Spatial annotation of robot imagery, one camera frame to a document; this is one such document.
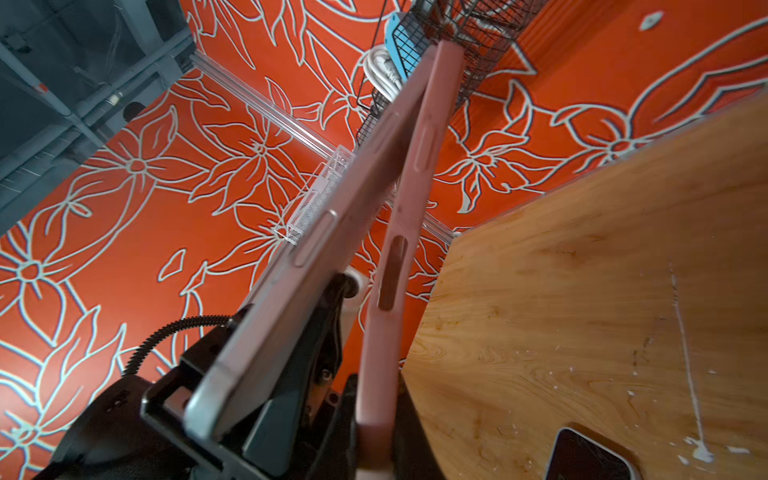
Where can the pink phone case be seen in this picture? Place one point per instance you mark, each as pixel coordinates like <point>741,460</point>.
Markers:
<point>411,130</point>

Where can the black phone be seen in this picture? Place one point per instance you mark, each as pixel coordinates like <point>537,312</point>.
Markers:
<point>576,456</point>
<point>246,371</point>

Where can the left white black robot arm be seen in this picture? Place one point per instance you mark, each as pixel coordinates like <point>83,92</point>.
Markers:
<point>133,430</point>

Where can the light blue box in basket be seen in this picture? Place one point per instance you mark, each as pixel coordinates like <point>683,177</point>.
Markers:
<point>392,22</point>

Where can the clear plastic wall bin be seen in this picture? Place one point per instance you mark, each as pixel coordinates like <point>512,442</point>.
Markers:
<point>306,208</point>

